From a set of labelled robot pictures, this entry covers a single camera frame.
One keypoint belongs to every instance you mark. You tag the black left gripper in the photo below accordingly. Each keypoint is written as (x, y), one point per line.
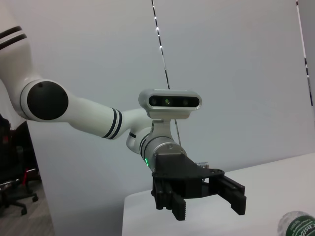
(177, 172)

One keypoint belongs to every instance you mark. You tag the clear green-label water bottle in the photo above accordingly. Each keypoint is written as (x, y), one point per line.
(300, 226)

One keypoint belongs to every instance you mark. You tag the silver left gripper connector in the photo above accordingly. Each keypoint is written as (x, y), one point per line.
(203, 164)

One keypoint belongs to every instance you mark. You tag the black office chair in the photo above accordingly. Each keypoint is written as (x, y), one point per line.
(14, 196)

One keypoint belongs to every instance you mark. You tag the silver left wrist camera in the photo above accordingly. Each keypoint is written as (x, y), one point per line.
(172, 102)

